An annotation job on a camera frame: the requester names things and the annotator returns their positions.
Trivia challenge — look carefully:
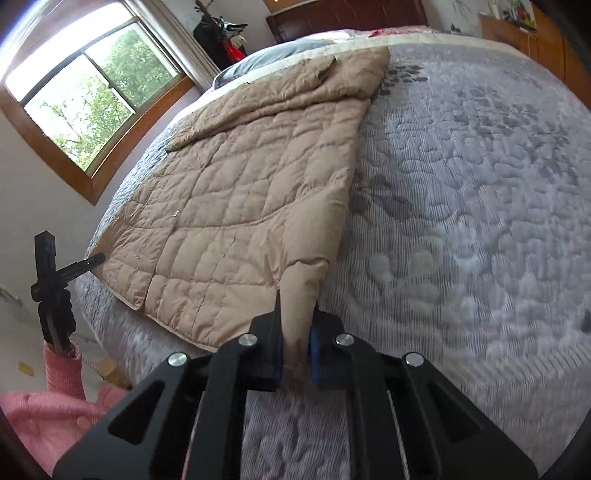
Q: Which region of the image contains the wooden framed side window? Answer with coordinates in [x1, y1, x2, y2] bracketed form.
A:
[1, 1, 194, 204]

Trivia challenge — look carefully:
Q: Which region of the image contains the wooden wardrobe desk unit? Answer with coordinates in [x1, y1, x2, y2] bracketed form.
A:
[479, 6, 590, 108]

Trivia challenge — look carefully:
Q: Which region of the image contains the dark wooden headboard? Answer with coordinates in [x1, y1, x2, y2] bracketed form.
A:
[266, 0, 428, 43]

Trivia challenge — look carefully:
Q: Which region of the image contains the beige window curtain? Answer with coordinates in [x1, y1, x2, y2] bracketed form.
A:
[124, 0, 219, 91]

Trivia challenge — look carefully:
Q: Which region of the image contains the pink sleeved left forearm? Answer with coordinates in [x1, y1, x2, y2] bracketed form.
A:
[1, 343, 127, 474]

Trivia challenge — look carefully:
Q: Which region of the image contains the coat rack with clothes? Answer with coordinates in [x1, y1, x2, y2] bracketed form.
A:
[192, 0, 247, 70]

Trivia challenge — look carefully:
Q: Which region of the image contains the beige quilted down coat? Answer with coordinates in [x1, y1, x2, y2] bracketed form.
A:
[95, 47, 391, 367]

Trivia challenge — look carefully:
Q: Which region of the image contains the grey blue pillow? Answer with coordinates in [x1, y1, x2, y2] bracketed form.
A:
[212, 38, 336, 90]

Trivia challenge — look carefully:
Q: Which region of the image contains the grey floral quilted bedspread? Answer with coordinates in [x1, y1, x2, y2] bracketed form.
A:
[73, 30, 591, 480]

